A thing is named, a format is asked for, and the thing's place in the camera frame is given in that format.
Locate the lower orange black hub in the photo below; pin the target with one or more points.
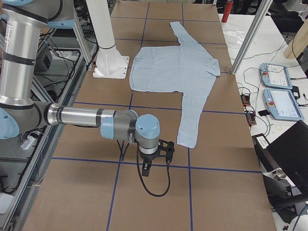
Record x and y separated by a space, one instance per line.
251 118

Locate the clear plastic bag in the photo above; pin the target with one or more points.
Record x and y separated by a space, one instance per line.
234 37

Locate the aluminium frame post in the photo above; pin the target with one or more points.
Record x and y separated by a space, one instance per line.
258 18

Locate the upper orange black hub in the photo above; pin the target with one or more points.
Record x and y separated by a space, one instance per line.
245 100

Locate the upper teach pendant tablet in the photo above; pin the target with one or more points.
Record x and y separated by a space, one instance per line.
275 76

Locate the teach pendant tablet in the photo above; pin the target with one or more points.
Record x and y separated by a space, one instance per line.
282 105
275 76

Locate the white power strip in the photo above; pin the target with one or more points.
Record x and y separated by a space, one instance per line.
27 143

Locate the black laptop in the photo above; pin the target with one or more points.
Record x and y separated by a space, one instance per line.
290 151

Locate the wooden board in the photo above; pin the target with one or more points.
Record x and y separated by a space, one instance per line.
298 43

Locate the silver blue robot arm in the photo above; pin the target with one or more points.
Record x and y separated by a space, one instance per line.
18 113

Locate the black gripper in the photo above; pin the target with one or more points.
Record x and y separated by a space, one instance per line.
147 157

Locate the grey electronics box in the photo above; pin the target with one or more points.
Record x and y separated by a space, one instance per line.
43 60

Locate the red cylinder bottle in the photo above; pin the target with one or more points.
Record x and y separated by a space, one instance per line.
227 10

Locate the orange black hub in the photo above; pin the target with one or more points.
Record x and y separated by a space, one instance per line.
251 118
245 100

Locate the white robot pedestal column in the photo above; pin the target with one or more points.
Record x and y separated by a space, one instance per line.
109 63

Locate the light blue button-up shirt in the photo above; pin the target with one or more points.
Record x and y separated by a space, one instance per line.
187 68

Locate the lower teach pendant tablet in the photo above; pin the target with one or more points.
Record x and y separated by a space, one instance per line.
282 105

